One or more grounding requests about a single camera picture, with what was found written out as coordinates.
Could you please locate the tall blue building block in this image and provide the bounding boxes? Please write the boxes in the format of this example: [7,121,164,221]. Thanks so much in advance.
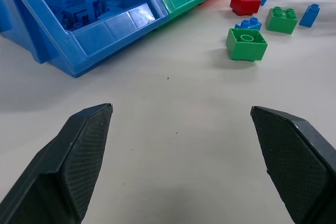
[299,3,321,28]

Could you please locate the green hollow building block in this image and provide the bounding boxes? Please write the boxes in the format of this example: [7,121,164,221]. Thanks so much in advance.
[225,28,269,62]

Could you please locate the blue two-stud building block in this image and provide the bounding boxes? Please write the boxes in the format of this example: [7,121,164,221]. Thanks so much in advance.
[234,17,263,31]

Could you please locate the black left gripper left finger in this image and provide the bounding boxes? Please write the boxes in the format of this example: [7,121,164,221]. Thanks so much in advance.
[0,103,114,224]

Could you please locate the red square building block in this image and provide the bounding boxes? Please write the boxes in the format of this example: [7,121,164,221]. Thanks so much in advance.
[229,0,263,17]

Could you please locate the blue plastic storage bin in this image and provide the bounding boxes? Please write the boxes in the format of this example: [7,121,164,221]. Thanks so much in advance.
[0,0,170,79]

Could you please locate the green studded building block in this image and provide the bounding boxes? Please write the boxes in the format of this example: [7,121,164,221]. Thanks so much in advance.
[265,6,299,35]

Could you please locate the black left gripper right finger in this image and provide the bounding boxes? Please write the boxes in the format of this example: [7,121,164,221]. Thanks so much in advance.
[250,106,336,224]

